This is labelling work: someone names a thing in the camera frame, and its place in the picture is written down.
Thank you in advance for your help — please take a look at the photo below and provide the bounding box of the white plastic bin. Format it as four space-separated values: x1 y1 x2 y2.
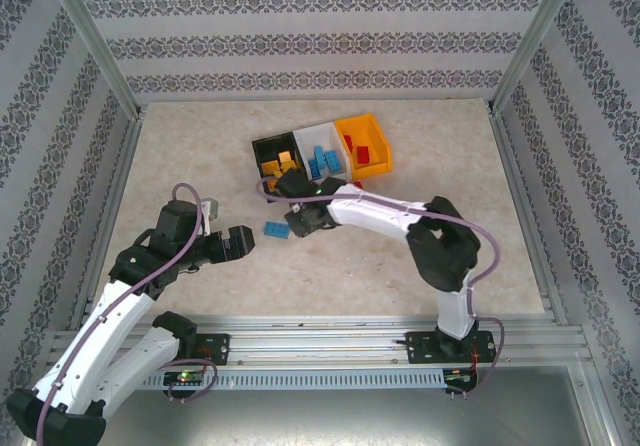
292 121 351 182

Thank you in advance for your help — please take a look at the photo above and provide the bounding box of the black plastic bin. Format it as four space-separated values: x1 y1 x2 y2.
251 131 306 202

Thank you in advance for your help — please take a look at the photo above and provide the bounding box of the yellow plastic bin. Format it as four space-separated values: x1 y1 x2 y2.
333 112 394 180

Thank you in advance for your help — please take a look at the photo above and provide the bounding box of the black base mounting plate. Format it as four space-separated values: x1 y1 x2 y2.
407 330 499 365
149 333 231 367

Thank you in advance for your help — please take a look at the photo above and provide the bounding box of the grey metal sheet panel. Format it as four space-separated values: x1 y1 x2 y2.
49 365 616 446

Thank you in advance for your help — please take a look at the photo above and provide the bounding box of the aluminium side rail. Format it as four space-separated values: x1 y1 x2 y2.
69 110 146 330
487 105 569 325

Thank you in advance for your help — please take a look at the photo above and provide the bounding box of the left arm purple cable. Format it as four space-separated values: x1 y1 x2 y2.
37 183 219 446

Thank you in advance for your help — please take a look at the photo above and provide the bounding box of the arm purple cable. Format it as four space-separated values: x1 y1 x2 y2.
255 175 505 402
37 183 219 446

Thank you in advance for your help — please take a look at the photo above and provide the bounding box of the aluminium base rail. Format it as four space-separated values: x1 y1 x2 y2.
47 315 594 367

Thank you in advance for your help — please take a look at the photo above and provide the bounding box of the grey slotted cable duct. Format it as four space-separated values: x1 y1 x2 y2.
139 369 446 391

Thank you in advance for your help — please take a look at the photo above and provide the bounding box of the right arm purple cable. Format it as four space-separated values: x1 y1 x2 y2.
255 175 505 402

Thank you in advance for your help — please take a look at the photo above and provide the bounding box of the aluminium frame post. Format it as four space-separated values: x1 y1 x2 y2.
489 0 584 112
42 0 144 117

